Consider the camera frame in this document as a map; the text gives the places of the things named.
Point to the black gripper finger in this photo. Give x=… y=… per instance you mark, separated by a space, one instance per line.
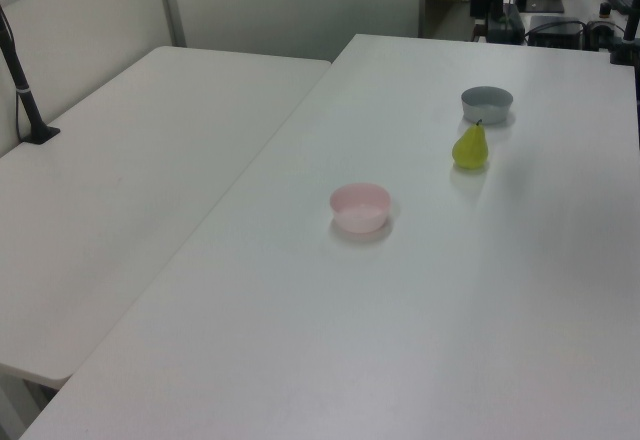
x=481 y=29
x=508 y=22

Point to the green yellow pear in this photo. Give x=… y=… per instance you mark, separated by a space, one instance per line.
x=470 y=150

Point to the grey plastic bowl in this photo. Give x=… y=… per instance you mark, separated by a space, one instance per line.
x=486 y=105

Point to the pink plastic bowl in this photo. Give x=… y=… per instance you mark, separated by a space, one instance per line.
x=359 y=208

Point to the black equipment box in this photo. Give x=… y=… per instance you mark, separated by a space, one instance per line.
x=556 y=31

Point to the black clamp stand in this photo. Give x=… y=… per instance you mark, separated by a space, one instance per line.
x=626 y=35

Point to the white side table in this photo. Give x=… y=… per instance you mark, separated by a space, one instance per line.
x=130 y=180

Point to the grey partition frame post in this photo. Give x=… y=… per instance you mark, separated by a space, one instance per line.
x=171 y=2

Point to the black camera stand pole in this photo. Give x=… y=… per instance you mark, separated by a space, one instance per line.
x=20 y=87

